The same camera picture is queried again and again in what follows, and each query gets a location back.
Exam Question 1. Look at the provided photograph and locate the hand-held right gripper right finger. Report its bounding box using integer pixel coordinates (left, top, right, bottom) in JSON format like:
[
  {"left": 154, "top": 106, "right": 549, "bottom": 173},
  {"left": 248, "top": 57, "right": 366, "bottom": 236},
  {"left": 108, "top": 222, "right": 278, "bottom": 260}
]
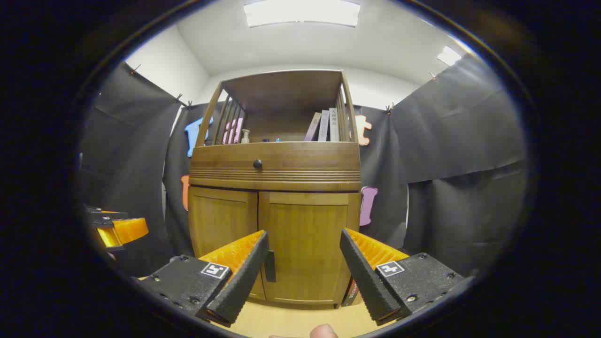
[{"left": 339, "top": 228, "right": 466, "bottom": 327}]

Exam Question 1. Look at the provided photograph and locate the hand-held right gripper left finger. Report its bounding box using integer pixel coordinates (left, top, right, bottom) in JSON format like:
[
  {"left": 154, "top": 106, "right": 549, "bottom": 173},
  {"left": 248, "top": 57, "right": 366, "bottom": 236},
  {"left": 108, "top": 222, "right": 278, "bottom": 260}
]
[{"left": 140, "top": 230, "right": 270, "bottom": 328}]

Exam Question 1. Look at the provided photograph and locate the wooden cabinet door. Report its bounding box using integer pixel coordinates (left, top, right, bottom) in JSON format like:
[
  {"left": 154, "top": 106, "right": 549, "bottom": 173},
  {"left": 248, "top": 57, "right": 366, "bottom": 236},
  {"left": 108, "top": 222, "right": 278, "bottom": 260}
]
[
  {"left": 189, "top": 186, "right": 267, "bottom": 301},
  {"left": 258, "top": 191, "right": 360, "bottom": 307}
]

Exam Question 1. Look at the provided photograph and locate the wooden double-door shoe cabinet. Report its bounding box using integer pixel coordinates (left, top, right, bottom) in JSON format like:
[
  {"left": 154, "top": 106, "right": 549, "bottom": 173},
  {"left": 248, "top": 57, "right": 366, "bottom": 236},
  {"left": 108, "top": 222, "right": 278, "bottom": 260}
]
[{"left": 188, "top": 69, "right": 362, "bottom": 309}]

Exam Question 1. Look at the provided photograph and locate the dark box with red label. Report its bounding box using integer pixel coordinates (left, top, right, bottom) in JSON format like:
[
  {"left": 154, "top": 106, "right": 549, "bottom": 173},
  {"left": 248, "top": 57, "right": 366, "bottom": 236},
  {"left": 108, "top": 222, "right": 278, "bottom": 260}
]
[{"left": 341, "top": 277, "right": 363, "bottom": 308}]

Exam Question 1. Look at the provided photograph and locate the wooden drawer with black knob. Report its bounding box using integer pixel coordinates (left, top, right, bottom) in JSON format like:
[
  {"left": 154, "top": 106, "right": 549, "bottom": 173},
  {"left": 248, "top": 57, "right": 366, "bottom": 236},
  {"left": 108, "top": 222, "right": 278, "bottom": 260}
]
[{"left": 189, "top": 142, "right": 362, "bottom": 192}]

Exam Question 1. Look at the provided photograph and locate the grey book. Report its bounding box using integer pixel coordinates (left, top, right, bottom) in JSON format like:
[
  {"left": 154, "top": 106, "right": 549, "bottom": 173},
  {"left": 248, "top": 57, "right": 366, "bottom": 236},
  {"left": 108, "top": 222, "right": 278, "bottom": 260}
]
[{"left": 318, "top": 110, "right": 331, "bottom": 142}]

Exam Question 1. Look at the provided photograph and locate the purple book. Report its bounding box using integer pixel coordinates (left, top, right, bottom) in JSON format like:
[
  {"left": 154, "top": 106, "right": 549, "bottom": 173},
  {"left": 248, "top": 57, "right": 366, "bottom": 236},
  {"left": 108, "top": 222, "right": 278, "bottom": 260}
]
[{"left": 304, "top": 112, "right": 323, "bottom": 142}]

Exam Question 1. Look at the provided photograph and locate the black backdrop cloth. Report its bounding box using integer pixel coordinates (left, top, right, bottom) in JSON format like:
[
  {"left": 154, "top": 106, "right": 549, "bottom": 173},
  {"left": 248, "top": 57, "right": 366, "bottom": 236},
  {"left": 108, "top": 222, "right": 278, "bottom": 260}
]
[{"left": 77, "top": 54, "right": 529, "bottom": 278}]

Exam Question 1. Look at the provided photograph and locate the small ceiling light panel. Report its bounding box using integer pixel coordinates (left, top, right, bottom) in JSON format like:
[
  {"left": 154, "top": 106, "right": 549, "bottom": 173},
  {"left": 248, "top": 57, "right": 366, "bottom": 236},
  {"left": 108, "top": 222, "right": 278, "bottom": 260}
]
[{"left": 437, "top": 45, "right": 463, "bottom": 67}]

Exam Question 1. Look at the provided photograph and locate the large ceiling light panel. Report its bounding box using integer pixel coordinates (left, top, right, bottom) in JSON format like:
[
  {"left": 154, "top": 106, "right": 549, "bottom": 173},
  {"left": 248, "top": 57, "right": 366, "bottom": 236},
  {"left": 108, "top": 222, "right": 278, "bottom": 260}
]
[{"left": 243, "top": 0, "right": 361, "bottom": 28}]

